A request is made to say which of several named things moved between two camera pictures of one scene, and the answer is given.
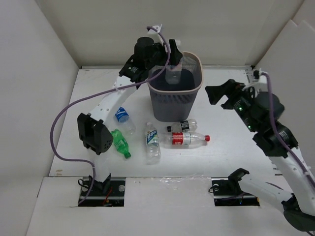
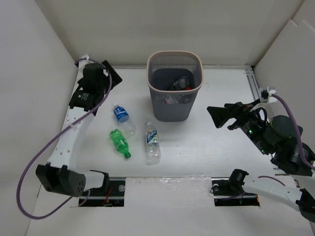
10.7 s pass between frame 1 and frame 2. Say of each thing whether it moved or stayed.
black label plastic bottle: moved
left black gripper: moved
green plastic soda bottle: stayed
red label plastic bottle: moved
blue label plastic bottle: stayed
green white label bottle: stayed
